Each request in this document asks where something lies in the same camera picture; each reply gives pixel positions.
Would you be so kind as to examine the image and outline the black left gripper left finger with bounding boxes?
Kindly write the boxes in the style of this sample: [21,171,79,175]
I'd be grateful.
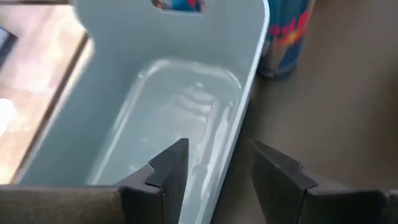
[0,138,190,224]

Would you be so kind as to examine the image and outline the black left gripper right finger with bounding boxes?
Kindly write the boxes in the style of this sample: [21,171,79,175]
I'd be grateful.
[249,139,398,224]

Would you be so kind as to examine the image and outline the blue plastic bin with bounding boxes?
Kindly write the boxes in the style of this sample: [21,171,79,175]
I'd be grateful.
[12,0,271,224]

